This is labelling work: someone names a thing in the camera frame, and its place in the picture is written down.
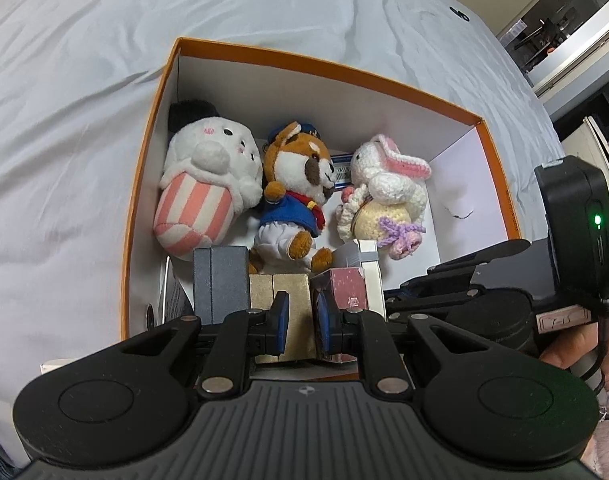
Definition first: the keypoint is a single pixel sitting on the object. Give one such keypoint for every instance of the clear plastic packet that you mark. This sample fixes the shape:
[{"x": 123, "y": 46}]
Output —
[{"x": 177, "y": 300}]

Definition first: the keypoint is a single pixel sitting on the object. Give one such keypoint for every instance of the white crochet bunny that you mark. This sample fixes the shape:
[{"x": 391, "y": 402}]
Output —
[{"x": 384, "y": 180}]

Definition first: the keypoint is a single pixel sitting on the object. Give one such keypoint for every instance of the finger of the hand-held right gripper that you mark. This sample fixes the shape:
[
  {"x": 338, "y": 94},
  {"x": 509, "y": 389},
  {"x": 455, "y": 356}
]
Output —
[
  {"x": 484, "y": 260},
  {"x": 449, "y": 300}
]

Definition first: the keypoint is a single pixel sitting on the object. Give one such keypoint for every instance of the white plush with striped body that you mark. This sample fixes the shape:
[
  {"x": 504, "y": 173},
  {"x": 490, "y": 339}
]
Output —
[{"x": 204, "y": 160}]

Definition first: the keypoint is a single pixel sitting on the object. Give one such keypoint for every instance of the fox plush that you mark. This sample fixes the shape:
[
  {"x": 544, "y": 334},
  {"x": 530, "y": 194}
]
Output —
[{"x": 289, "y": 165}]

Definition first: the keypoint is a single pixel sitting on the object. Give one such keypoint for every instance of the maroon small box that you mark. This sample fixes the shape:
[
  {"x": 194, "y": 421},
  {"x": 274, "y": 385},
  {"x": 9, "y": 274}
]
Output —
[{"x": 344, "y": 287}]

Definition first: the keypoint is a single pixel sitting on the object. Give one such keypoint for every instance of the person's right hand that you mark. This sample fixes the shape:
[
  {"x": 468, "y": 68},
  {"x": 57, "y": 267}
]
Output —
[{"x": 567, "y": 352}]

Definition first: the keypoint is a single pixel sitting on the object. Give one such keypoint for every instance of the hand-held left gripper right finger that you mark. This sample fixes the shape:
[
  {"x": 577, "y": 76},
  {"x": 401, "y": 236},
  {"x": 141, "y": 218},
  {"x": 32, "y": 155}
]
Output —
[{"x": 323, "y": 322}]

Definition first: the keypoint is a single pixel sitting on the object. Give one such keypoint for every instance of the white small box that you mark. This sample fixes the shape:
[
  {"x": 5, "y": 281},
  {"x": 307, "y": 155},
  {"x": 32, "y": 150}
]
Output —
[{"x": 372, "y": 285}]

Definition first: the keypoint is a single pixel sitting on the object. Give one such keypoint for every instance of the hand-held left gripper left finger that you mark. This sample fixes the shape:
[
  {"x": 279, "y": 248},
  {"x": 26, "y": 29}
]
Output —
[{"x": 280, "y": 320}]

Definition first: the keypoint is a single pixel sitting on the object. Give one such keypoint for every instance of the orange cardboard box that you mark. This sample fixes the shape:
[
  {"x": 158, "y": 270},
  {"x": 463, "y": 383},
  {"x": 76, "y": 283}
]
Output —
[{"x": 284, "y": 90}]

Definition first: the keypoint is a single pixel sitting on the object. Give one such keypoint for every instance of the small black object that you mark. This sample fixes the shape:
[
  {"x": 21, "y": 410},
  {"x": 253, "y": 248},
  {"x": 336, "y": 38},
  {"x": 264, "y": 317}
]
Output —
[{"x": 458, "y": 13}]

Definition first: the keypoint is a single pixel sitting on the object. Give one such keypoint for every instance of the white floral cabinet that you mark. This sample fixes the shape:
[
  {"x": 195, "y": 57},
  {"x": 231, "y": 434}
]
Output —
[{"x": 587, "y": 150}]

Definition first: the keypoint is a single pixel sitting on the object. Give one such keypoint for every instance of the gold box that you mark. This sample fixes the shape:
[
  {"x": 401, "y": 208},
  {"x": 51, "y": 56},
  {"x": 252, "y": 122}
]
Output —
[{"x": 299, "y": 310}]

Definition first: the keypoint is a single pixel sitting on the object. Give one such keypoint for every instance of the dark grey box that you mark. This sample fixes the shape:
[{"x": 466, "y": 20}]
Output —
[{"x": 222, "y": 285}]

